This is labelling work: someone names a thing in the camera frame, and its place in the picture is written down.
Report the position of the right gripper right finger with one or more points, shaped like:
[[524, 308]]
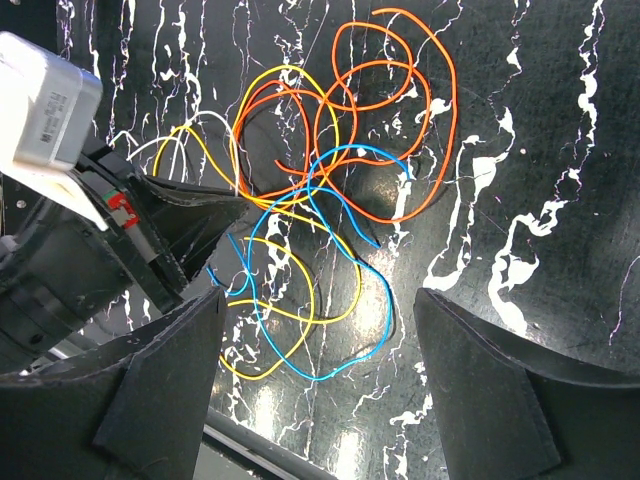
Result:
[[509, 408]]

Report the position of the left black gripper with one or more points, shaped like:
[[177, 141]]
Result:
[[59, 269]]

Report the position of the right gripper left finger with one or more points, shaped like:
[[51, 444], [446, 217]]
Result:
[[132, 408]]

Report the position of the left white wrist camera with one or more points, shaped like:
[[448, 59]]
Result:
[[47, 108]]

